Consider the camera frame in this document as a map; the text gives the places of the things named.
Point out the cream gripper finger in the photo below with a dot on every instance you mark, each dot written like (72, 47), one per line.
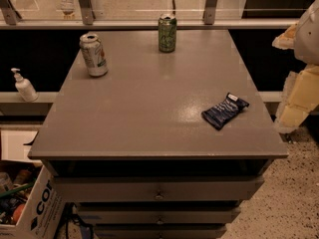
(285, 41)
(299, 98)

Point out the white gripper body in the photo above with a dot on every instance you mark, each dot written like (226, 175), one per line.
(307, 37)

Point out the blue rxbar blueberry wrapper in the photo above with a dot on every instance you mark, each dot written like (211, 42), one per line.
(219, 115)

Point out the green soda can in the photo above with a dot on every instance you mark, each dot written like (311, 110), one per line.
(167, 33)

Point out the white 7up can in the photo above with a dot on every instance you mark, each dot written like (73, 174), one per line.
(93, 54)

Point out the grey drawer cabinet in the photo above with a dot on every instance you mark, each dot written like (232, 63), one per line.
(142, 119)

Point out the middle grey drawer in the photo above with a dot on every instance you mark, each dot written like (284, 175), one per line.
(154, 215)

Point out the grey drawer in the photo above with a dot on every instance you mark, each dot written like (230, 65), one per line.
(154, 215)
(160, 232)
(137, 190)

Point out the bottom grey drawer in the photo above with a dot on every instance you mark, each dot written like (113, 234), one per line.
(160, 232)

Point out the top grey drawer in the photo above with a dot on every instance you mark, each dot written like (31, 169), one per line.
(137, 190)

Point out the white pump lotion bottle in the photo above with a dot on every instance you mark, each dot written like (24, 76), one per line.
(24, 87)

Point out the white cardboard box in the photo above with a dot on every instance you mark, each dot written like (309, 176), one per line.
(43, 204)

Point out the green stick in box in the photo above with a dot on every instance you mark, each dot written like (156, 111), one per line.
(17, 189)

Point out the orange ball in box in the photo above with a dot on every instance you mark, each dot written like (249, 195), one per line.
(17, 213)

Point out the grey metal railing post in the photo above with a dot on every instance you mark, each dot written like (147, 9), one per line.
(10, 14)
(209, 12)
(87, 13)

